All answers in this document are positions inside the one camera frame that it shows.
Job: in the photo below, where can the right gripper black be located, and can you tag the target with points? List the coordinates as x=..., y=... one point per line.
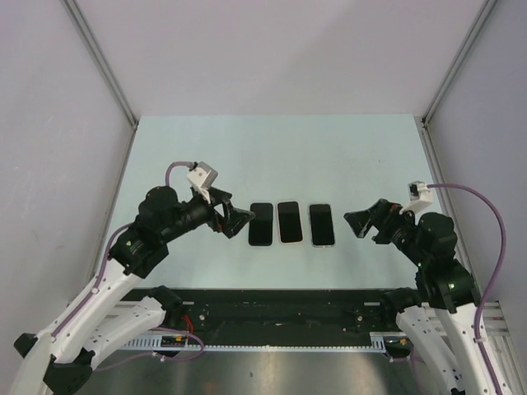
x=380, y=216

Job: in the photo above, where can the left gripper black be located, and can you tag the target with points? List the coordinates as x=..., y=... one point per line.
x=215, y=220

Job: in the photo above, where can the clear magsafe phone case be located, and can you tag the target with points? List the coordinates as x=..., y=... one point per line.
x=322, y=246

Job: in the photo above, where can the beige pink phone case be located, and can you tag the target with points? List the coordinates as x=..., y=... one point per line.
x=290, y=243

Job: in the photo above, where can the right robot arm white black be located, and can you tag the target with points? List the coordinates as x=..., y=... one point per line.
x=442, y=315

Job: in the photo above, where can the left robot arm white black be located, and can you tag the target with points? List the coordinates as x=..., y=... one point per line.
x=62, y=356

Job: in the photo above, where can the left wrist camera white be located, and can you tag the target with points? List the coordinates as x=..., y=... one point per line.
x=201, y=178

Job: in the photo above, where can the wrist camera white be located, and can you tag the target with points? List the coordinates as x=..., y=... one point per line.
x=420, y=197
x=201, y=178

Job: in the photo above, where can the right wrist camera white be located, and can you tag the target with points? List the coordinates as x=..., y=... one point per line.
x=420, y=197

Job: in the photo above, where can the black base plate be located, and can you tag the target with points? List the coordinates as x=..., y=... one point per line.
x=289, y=317

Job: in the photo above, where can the right aluminium corner post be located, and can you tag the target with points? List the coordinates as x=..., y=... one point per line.
x=461, y=57

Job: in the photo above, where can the aluminium corner post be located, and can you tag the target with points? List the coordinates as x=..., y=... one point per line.
x=88, y=38
x=461, y=57

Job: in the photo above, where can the white slotted cable duct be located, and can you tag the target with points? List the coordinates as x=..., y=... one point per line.
x=171, y=343

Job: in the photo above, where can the left aluminium corner post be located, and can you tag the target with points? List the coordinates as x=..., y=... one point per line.
x=88, y=38

